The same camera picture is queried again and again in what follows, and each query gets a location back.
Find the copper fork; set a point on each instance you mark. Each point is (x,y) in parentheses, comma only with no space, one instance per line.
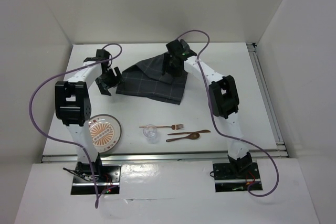
(173,127)

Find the clear drinking glass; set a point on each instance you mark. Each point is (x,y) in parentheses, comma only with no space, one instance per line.
(151,133)

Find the copper spoon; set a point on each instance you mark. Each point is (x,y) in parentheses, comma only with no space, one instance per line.
(193,136)

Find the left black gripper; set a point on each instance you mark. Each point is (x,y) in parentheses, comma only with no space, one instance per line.
(115,81)

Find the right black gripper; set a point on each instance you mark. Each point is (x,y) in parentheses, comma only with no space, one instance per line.
(166,68)

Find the orange sunburst plate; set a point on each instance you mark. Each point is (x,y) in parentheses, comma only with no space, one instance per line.
(106,132)

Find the front aluminium rail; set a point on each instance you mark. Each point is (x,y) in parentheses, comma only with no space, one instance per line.
(280,152)

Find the copper knife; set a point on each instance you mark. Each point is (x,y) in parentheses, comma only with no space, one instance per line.
(182,133)

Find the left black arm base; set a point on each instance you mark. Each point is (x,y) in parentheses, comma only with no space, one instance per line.
(108,181)

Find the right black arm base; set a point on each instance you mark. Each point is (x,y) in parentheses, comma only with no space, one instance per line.
(226,180)

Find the dark grey checked cloth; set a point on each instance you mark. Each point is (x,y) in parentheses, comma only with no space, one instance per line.
(145,79)

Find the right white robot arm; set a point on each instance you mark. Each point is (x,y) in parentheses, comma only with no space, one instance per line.
(222,97)

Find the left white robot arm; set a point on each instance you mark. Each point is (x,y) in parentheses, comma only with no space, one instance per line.
(73,106)

